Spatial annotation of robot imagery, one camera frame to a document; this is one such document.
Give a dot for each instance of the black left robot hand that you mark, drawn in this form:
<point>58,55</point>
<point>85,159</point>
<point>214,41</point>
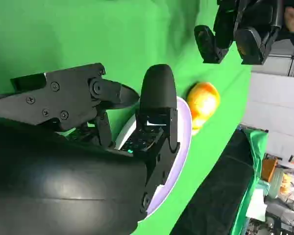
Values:
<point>250,44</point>

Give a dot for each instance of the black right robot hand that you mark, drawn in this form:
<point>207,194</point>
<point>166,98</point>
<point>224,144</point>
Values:
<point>51,186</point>

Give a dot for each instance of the orange and white bread roll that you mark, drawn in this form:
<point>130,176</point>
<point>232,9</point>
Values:
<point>204,105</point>

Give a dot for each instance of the draped green fabric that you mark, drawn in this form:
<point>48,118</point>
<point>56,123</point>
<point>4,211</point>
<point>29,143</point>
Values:
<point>257,151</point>

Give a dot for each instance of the lilac plate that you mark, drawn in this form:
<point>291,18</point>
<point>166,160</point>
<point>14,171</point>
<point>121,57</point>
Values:
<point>185,147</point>

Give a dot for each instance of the orange box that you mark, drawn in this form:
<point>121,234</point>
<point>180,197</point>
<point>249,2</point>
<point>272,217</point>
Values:
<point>269,169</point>

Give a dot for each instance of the black backdrop curtain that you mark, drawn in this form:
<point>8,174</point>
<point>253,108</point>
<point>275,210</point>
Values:
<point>218,183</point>

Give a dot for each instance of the green table cloth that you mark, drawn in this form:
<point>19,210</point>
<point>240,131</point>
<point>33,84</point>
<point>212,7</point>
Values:
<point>88,29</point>

